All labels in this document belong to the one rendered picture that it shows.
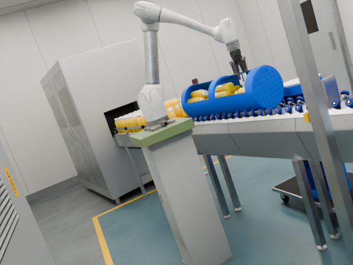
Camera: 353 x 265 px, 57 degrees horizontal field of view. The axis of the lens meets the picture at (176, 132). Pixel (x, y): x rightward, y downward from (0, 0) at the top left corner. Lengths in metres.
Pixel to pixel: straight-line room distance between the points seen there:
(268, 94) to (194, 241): 1.10
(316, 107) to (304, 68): 0.18
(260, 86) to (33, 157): 5.35
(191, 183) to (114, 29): 5.21
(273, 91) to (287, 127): 0.31
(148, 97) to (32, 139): 4.80
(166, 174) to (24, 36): 5.23
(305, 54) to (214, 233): 1.40
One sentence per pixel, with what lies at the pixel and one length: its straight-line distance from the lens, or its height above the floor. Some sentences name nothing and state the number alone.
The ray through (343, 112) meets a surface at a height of 0.92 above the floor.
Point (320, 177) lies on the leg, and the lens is 2.30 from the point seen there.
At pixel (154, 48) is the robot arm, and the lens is 2.41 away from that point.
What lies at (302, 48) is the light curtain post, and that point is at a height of 1.29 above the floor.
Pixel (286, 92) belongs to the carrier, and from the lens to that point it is 2.46.
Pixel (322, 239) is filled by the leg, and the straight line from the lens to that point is 2.38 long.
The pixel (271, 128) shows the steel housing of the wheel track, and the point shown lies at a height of 0.86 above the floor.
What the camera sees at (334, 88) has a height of 1.02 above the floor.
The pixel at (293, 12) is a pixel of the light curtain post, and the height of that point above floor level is 1.44.
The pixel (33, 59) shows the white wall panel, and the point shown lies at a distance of 6.85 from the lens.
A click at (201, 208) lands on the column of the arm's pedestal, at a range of 2.31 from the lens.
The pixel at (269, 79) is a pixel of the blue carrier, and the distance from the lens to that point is 2.20.
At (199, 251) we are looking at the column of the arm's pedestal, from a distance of 2.40.
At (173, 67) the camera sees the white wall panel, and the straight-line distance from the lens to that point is 7.21.
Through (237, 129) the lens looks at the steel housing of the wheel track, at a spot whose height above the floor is 0.86.
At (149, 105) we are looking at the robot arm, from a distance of 2.18.
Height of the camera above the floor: 1.35
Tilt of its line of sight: 9 degrees down
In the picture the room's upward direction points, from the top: 19 degrees counter-clockwise
